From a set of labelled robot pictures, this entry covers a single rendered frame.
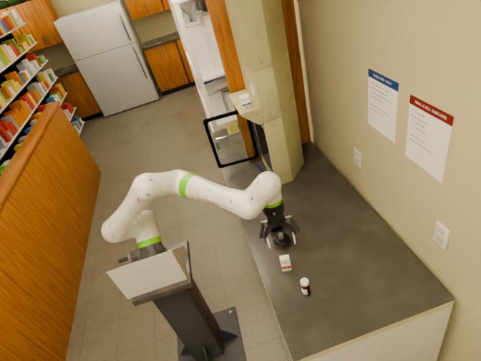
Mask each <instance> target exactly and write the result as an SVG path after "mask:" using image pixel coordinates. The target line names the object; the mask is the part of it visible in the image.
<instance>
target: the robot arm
mask: <svg viewBox="0 0 481 361"><path fill-rule="evenodd" d="M281 186H282V184H281V179H280V178H279V176H278V175H277V174H275V173H274V172H270V171H265V172H262V173H260V174H259V175H258V176H257V177H256V179H255V180H254V181H253V182H252V183H251V184H250V186H249V187H248V188H246V189H245V190H244V191H242V190H238V189H234V188H230V187H227V186H223V185H221V184H218V183H215V182H212V181H211V180H208V179H206V178H204V177H201V176H199V175H196V174H194V173H191V172H188V171H186V170H182V169H175V170H170V171H166V172H161V173H143V174H140V175H138V176H137V177H136V178H135V179H134V180H133V183H132V185H131V188H130V190H129V192H128V194H127V196H126V197H125V199H124V201H123V202H122V204H121V205H120V207H119V208H118V209H117V210H116V211H115V212H114V213H113V214H112V215H111V216H110V217H109V218H108V219H107V220H106V221H105V222H104V223H103V224H102V228H101V233H102V237H103V238H104V239H105V240H106V241H108V242H110V243H118V242H121V241H126V240H128V239H133V238H135V240H136V243H137V245H138V247H139V249H136V250H134V251H131V252H130V254H128V256H126V257H124V258H121V259H118V262H119V263H122V262H124V261H128V260H129V261H131V262H135V261H139V260H143V259H146V258H149V257H151V256H155V255H158V254H161V253H164V252H166V251H167V249H166V248H165V247H164V246H163V245H162V242H161V235H160V231H159V228H158V225H157V221H156V218H155V214H154V212H153V211H151V210H145V209H146V208H147V207H148V206H149V205H150V204H151V203H152V202H153V201H154V200H157V199H159V198H163V197H166V196H180V197H183V198H187V199H190V200H193V201H200V202H203V203H207V204H210V205H213V206H216V207H219V208H222V209H224V210H226V211H230V212H231V213H234V214H235V215H237V216H239V217H241V218H243V219H245V220H251V219H254V218H256V217H258V216H259V215H260V213H261V211H263V212H264V214H265V215H266V216H267V220H266V221H264V220H263V219H262V220H261V229H260V232H259V238H260V239H262V238H263V239H264V241H265V243H268V247H269V248H271V246H270V242H269V239H268V235H269V233H270V232H271V230H272V229H273V227H274V228H275V227H278V226H283V227H286V228H287V229H288V230H290V231H292V234H293V240H294V244H296V240H295V237H297V233H296V232H297V231H300V228H299V226H298V224H297V223H296V222H295V221H294V220H293V218H292V216H291V214H289V215H288V216H284V214H283V212H284V204H283V198H282V194H281ZM286 219H287V220H288V221H290V222H291V224H292V225H293V226H294V227H293V226H292V225H291V224H289V223H287V222H286ZM266 224H268V227H267V229H266V230H265V232H263V231H264V228H265V225H266Z"/></svg>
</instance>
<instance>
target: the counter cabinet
mask: <svg viewBox="0 0 481 361"><path fill-rule="evenodd" d="M452 307H453V305H452V306H450V307H446V308H444V309H441V310H439V311H437V312H433V313H431V314H428V315H426V316H423V317H420V318H419V319H415V320H413V321H411V322H408V323H406V324H402V325H400V326H398V327H395V328H392V329H389V330H387V331H385V332H382V333H379V334H376V335H374V336H372V337H369V338H366V339H365V340H361V341H359V342H356V343H354V344H351V345H348V346H346V347H343V348H341V349H338V350H335V351H333V352H330V353H328V354H325V355H322V356H320V357H317V358H315V359H312V360H309V361H437V357H438V354H439V350H440V347H441V345H442V340H443V338H444V334H445V331H446V328H447V324H448V321H449V318H450V314H451V311H452Z"/></svg>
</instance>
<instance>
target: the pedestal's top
mask: <svg viewBox="0 0 481 361"><path fill-rule="evenodd" d="M181 246H184V249H185V263H186V271H187V278H188V279H186V280H183V281H179V282H177V283H174V284H171V285H168V286H166V287H163V288H160V289H156V290H154V291H151V292H148V293H145V294H141V295H139V296H136V297H133V298H132V303H133V304H134V305H135V306H137V305H140V304H144V303H146V302H150V301H152V300H155V299H159V298H161V297H165V296H168V295H171V294H174V293H177V292H181V291H183V290H186V289H189V288H192V287H193V276H192V269H191V261H190V247H189V243H188V240H187V239H186V240H183V241H179V242H177V243H174V244H171V245H168V246H165V248H166V249H167V251H169V250H171V249H175V248H177V247H181Z"/></svg>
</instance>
